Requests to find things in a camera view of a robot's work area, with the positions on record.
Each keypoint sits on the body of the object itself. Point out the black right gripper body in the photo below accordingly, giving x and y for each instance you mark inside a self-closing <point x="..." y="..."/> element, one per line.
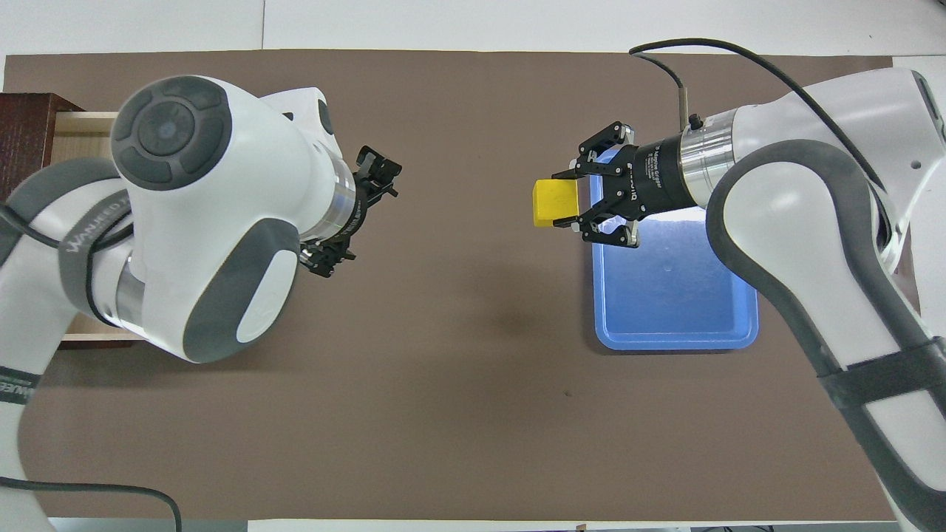
<point x="658" y="177"/>

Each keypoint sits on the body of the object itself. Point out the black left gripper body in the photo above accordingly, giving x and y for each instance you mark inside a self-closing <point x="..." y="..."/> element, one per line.
<point x="358" y="207"/>

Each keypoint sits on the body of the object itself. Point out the yellow block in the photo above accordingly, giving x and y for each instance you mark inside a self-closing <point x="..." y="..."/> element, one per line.
<point x="554" y="203"/>

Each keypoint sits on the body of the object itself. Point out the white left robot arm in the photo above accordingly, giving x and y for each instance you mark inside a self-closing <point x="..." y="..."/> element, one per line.
<point x="222" y="185"/>

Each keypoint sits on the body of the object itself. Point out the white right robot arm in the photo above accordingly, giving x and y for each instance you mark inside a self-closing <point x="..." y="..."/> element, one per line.
<point x="813" y="222"/>

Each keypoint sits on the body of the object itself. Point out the blue plastic tray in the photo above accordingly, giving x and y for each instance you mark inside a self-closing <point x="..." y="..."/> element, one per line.
<point x="665" y="295"/>

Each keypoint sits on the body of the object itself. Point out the brown table mat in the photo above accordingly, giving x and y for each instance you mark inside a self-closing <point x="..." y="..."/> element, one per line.
<point x="458" y="369"/>

